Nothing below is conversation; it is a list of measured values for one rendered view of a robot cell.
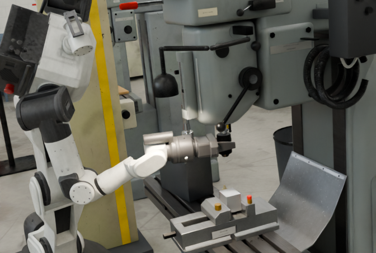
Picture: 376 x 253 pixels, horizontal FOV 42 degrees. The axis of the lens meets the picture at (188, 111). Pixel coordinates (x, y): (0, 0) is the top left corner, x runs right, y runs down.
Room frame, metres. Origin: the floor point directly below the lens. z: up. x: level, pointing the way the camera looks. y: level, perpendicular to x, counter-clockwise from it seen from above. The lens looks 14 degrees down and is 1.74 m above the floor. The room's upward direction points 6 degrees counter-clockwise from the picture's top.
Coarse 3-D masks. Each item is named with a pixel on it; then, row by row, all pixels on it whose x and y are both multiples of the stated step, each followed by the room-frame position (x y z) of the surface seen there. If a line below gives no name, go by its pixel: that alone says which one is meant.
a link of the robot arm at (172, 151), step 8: (144, 136) 1.49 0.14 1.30; (152, 136) 1.49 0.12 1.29; (160, 136) 1.49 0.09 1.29; (168, 136) 1.49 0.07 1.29; (176, 136) 1.53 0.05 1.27; (144, 144) 1.49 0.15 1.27; (152, 144) 1.50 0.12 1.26; (160, 144) 1.50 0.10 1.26; (168, 144) 1.50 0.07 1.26; (176, 144) 1.49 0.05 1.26; (144, 152) 1.52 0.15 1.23; (168, 152) 1.49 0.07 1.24; (176, 152) 1.48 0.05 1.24; (168, 160) 1.50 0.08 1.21; (176, 160) 1.48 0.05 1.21
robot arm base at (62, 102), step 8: (56, 88) 1.53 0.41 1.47; (64, 88) 1.53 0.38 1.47; (24, 96) 1.54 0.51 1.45; (32, 96) 1.53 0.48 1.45; (40, 96) 1.53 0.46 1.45; (56, 96) 1.47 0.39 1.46; (64, 96) 1.50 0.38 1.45; (16, 104) 1.48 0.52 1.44; (56, 104) 1.45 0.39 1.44; (64, 104) 1.48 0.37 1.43; (72, 104) 1.55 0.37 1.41; (16, 112) 1.46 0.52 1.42; (64, 112) 1.46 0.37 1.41; (72, 112) 1.53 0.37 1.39; (64, 120) 1.46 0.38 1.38; (24, 128) 1.46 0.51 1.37
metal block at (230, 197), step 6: (222, 192) 1.54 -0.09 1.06; (228, 192) 1.53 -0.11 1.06; (234, 192) 1.53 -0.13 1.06; (222, 198) 1.53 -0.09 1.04; (228, 198) 1.50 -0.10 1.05; (234, 198) 1.50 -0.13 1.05; (240, 198) 1.51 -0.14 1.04; (228, 204) 1.50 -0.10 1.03; (234, 204) 1.50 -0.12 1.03; (240, 204) 1.51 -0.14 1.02; (234, 210) 1.50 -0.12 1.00
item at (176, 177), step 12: (168, 168) 1.90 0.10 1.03; (180, 168) 1.82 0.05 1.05; (192, 168) 1.80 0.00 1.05; (204, 168) 1.83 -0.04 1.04; (168, 180) 1.91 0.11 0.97; (180, 180) 1.83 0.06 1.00; (192, 180) 1.80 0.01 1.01; (204, 180) 1.83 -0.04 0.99; (180, 192) 1.84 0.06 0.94; (192, 192) 1.80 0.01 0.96; (204, 192) 1.83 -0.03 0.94
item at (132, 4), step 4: (120, 4) 1.54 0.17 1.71; (124, 4) 1.53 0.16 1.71; (128, 4) 1.54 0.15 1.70; (132, 4) 1.54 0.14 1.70; (136, 4) 1.54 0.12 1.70; (140, 4) 1.55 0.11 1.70; (144, 4) 1.56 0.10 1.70; (148, 4) 1.56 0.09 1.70; (152, 4) 1.57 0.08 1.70; (156, 4) 1.58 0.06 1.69; (120, 8) 1.53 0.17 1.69; (124, 8) 1.53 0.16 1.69; (128, 8) 1.54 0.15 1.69; (132, 8) 1.54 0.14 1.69; (136, 8) 1.55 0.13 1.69
